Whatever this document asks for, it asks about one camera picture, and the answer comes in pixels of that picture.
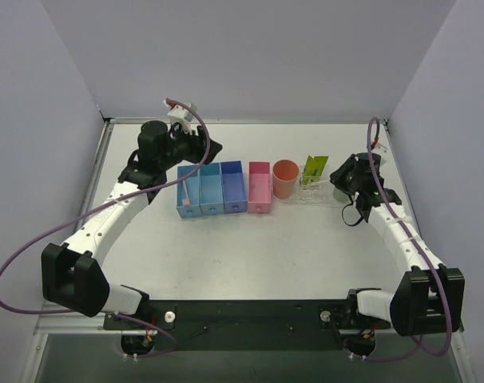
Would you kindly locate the purple drawer box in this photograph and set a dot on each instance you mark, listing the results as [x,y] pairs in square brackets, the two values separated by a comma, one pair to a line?
[234,191]

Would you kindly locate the pink drawer box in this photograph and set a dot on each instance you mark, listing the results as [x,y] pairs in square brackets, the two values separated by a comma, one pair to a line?
[260,187]

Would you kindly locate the white pink toothbrush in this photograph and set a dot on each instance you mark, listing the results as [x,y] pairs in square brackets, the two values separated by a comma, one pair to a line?
[186,200]

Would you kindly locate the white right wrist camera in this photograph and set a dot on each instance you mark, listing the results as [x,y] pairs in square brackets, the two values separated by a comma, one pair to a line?
[381,150]

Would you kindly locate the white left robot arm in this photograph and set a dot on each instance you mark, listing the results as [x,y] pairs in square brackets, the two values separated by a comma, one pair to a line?
[71,272]

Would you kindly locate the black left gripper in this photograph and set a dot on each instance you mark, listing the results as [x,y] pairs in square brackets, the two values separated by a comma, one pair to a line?
[202,142]

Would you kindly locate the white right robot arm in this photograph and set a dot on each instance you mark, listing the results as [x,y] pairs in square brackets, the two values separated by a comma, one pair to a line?
[405,255]

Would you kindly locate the aluminium frame rail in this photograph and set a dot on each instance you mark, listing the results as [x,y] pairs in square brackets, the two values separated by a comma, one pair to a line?
[68,323]

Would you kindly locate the green plastic cup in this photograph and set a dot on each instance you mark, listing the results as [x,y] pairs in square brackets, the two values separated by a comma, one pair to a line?
[339,196]

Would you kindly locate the yellow green toothpaste tube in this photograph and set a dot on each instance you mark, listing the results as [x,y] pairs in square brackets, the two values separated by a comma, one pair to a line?
[309,171]
[317,167]

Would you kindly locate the orange plastic cup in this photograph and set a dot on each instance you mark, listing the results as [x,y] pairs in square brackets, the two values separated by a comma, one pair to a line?
[284,176]

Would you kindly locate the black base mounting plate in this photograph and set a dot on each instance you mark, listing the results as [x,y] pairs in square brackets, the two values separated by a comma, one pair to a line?
[242,325]

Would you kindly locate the clear textured oval tray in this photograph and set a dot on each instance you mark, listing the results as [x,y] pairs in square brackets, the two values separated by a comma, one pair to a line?
[322,197]

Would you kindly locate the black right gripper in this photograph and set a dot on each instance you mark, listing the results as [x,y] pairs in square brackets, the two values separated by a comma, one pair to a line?
[342,178]

